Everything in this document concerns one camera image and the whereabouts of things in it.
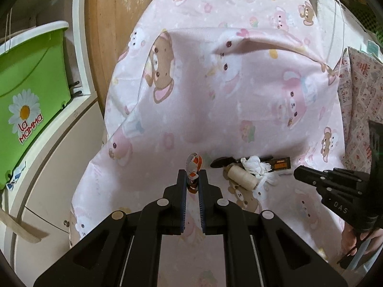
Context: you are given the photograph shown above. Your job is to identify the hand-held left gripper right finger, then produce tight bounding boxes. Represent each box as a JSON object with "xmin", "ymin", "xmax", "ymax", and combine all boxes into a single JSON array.
[{"xmin": 198, "ymin": 169, "xmax": 349, "ymax": 287}]

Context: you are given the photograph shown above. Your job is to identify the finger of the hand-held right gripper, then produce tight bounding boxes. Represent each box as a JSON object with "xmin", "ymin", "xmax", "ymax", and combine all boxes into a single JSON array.
[{"xmin": 293, "ymin": 165, "xmax": 330, "ymax": 193}]

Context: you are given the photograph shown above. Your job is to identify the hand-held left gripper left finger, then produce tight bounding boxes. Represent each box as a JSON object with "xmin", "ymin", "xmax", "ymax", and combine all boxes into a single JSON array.
[{"xmin": 33, "ymin": 169, "xmax": 187, "ymax": 287}]

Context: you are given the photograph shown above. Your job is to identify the red silver candy wrapper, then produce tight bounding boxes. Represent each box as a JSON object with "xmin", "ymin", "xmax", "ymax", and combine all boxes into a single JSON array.
[{"xmin": 186, "ymin": 152, "xmax": 204, "ymax": 193}]

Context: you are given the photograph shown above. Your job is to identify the black plastic spoon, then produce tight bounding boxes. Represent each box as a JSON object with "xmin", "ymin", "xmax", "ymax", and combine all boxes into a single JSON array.
[{"xmin": 210, "ymin": 155, "xmax": 273, "ymax": 169}]

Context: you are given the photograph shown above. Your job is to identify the person's right hand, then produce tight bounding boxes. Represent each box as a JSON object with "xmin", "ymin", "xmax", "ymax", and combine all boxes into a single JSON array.
[{"xmin": 341, "ymin": 224, "xmax": 383, "ymax": 259}]

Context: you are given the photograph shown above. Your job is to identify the orange black packet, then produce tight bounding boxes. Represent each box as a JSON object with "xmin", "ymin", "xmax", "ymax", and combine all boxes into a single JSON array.
[{"xmin": 266, "ymin": 155, "xmax": 292, "ymax": 171}]

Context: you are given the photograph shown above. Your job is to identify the beige thread spool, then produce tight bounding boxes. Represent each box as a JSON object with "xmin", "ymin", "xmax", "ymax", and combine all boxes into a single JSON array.
[{"xmin": 223, "ymin": 166, "xmax": 258, "ymax": 191}]

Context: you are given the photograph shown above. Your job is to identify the crumpled white tissue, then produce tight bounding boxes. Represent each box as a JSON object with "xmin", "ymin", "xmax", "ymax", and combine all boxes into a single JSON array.
[
  {"xmin": 256, "ymin": 172, "xmax": 280, "ymax": 190},
  {"xmin": 241, "ymin": 155, "xmax": 271, "ymax": 176}
]

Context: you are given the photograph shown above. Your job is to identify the red patterned cloth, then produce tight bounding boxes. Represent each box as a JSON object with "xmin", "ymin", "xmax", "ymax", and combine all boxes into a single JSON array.
[{"xmin": 337, "ymin": 48, "xmax": 383, "ymax": 175}]

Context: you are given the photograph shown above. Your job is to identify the pink bear printed cloth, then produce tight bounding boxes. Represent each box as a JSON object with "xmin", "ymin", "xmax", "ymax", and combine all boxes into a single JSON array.
[{"xmin": 69, "ymin": 0, "xmax": 349, "ymax": 264}]

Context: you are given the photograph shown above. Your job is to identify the white cabinet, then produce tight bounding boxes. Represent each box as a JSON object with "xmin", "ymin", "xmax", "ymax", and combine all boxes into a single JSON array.
[{"xmin": 0, "ymin": 96, "xmax": 106, "ymax": 276}]

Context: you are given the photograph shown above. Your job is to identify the black double hook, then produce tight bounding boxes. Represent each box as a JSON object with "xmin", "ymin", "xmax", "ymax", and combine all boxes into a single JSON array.
[{"xmin": 69, "ymin": 81, "xmax": 83, "ymax": 97}]

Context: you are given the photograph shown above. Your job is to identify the white appliance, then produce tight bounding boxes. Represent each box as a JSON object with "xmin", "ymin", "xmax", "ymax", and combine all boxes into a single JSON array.
[{"xmin": 302, "ymin": 0, "xmax": 374, "ymax": 75}]

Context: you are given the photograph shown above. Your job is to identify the wooden plank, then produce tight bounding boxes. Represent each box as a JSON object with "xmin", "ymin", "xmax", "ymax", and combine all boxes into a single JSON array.
[{"xmin": 0, "ymin": 206, "xmax": 48, "ymax": 244}]

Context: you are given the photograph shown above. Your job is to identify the blue white paper tag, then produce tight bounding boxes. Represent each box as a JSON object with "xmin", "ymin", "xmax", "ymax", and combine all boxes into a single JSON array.
[{"xmin": 5, "ymin": 161, "xmax": 27, "ymax": 190}]

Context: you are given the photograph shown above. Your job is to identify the striped checked cloth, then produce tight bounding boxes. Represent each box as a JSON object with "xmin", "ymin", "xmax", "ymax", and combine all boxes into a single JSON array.
[{"xmin": 329, "ymin": 0, "xmax": 383, "ymax": 38}]

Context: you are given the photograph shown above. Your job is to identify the wooden door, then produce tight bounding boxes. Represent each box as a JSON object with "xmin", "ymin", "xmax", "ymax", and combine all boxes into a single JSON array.
[{"xmin": 85, "ymin": 0, "xmax": 174, "ymax": 120}]

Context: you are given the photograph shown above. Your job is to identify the green storage box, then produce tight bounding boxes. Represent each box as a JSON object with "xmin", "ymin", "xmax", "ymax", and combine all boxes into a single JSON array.
[{"xmin": 0, "ymin": 21, "xmax": 72, "ymax": 190}]

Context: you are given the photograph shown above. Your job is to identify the white shelf unit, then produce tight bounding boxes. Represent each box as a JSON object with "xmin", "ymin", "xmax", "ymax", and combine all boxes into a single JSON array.
[{"xmin": 0, "ymin": 0, "xmax": 98, "ymax": 102}]

